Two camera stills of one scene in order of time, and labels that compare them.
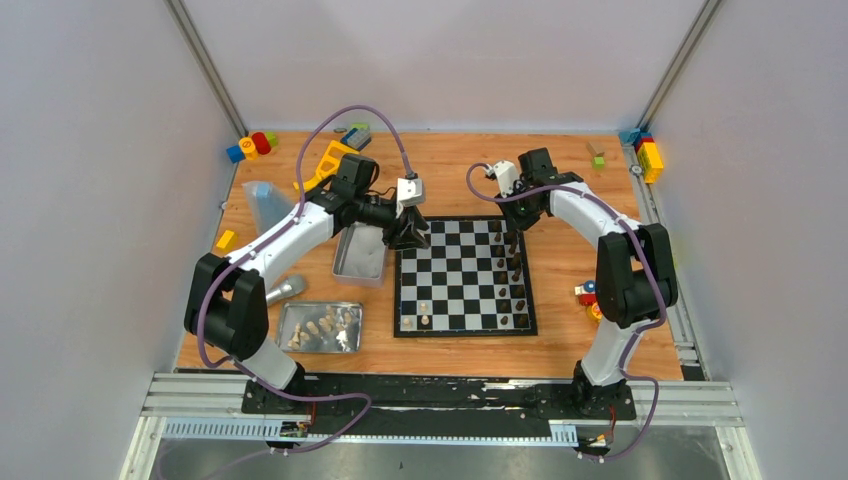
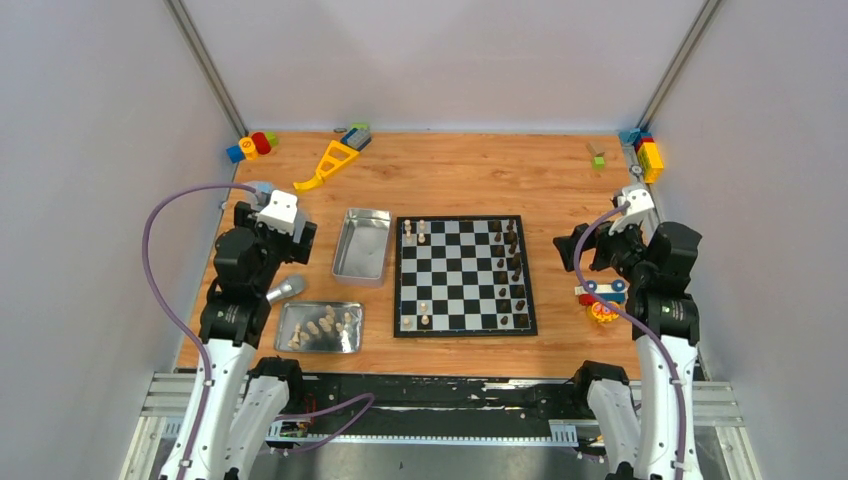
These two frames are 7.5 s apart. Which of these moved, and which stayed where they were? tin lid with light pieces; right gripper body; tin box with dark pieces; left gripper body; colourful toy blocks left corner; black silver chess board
Moved: right gripper body; left gripper body
Stayed: tin lid with light pieces; black silver chess board; tin box with dark pieces; colourful toy blocks left corner
